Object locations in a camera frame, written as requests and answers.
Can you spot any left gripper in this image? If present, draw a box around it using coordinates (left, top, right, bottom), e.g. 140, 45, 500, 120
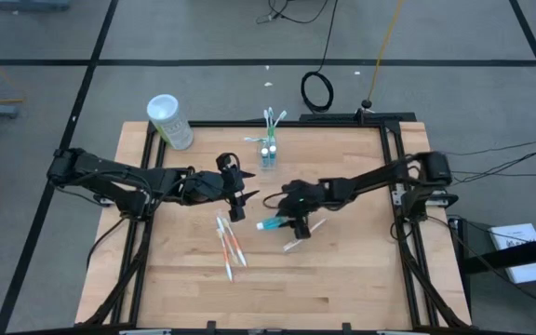
216, 152, 260, 222

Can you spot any black coiled cable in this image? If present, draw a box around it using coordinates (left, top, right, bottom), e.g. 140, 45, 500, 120
300, 0, 340, 114

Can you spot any small teal toothpaste tube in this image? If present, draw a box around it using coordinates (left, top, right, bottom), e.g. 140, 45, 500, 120
255, 216, 293, 232

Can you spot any orange white toothbrush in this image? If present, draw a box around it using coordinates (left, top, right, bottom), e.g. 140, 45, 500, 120
219, 228, 234, 283
224, 218, 248, 268

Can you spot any yellow hanging cable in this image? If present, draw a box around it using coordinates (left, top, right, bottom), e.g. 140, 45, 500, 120
365, 0, 407, 106

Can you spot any black aluminium table frame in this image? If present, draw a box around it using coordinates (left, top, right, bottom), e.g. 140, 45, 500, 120
79, 111, 472, 335

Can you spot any clear acrylic organizer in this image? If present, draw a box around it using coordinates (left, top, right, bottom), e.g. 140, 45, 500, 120
258, 124, 282, 171

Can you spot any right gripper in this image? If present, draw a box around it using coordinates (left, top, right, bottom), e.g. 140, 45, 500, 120
288, 209, 314, 240

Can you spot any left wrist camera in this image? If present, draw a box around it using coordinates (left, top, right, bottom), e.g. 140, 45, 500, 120
221, 163, 245, 183

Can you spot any black side table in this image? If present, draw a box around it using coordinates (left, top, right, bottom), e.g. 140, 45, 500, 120
449, 218, 536, 313

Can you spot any white wipes canister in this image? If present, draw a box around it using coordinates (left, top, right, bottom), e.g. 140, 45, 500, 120
145, 93, 194, 152

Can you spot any white booklet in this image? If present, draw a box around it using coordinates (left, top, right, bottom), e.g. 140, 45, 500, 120
488, 222, 536, 285

